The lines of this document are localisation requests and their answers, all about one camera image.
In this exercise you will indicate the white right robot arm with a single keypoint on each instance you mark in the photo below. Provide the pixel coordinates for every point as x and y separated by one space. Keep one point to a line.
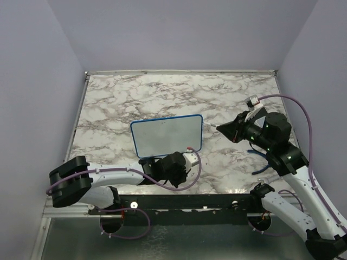
324 236

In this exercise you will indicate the aluminium table edge frame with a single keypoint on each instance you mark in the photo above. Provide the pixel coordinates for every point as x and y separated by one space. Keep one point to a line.
101 132

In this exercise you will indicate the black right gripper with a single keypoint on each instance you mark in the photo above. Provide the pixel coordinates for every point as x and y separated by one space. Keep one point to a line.
233 130

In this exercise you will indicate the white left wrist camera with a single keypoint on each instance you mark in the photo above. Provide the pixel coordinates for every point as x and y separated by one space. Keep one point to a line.
191 159

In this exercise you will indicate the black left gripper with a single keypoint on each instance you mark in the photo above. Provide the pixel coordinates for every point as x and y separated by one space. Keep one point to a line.
182 179

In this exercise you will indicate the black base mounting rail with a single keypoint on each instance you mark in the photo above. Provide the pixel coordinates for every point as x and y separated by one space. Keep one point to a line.
193 209

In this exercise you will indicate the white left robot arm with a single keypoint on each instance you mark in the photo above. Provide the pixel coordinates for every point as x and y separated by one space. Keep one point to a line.
79 181

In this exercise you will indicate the blue framed small whiteboard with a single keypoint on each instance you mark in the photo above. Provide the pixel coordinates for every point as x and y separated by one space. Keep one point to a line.
163 136

